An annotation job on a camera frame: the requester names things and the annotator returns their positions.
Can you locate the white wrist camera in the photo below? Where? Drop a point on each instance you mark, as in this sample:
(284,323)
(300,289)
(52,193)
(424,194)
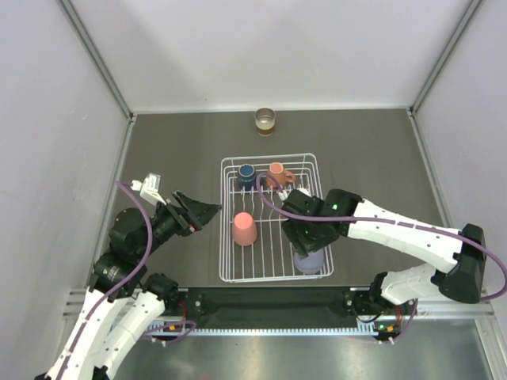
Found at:
(148,189)
(284,194)

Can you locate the dark blue ceramic mug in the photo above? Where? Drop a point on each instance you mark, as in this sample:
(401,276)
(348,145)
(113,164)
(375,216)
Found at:
(247,178)

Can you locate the glass cup with brown band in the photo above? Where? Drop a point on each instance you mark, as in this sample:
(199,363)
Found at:
(265,119)

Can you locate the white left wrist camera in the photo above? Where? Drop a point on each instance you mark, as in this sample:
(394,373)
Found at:
(148,189)

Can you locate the pink plastic tumbler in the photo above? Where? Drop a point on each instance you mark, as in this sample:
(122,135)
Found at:
(244,229)

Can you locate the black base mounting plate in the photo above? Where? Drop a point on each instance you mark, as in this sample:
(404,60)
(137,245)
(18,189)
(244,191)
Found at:
(274,305)

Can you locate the lilac plastic tumbler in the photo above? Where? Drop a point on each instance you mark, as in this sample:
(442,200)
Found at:
(310,264)

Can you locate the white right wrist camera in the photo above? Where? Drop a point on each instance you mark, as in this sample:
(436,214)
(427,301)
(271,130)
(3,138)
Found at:
(284,194)

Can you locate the white wire dish rack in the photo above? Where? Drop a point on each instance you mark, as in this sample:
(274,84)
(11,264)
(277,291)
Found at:
(271,256)

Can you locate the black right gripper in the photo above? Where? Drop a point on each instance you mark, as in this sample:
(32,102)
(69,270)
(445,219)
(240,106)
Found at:
(294,229)

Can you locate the terracotta ceramic mug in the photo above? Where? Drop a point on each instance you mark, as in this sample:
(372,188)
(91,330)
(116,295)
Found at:
(279,176)

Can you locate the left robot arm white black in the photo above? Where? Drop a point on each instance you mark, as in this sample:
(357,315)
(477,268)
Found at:
(121,300)

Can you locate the grey slotted cable duct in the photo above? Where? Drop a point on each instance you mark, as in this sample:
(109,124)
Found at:
(358,329)

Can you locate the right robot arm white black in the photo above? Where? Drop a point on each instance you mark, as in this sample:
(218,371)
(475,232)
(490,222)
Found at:
(453,262)

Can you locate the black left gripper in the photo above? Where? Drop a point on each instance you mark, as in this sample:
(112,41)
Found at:
(196,215)

